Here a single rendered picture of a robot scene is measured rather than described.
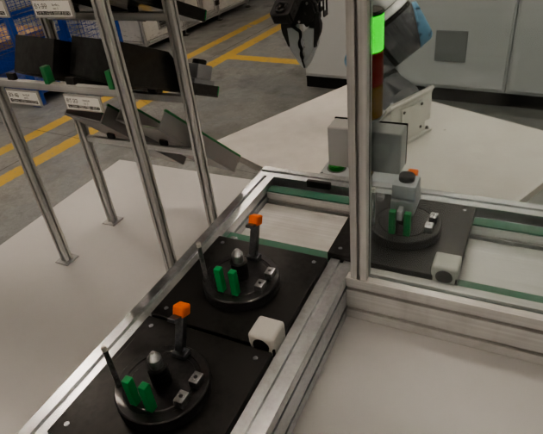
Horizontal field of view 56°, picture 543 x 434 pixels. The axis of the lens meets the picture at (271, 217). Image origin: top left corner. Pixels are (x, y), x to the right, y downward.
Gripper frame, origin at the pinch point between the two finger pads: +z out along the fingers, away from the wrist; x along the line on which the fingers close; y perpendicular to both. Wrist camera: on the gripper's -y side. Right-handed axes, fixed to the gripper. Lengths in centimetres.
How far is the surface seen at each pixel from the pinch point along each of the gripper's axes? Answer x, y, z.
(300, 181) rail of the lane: 0.3, -6.1, 26.9
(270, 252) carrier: -5.6, -35.1, 25.9
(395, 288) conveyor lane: -30, -36, 27
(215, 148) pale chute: 16.3, -16.2, 15.1
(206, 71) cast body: 16.6, -13.9, -1.9
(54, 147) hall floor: 274, 140, 121
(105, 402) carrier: 2, -75, 26
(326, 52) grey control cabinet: 107, 292, 89
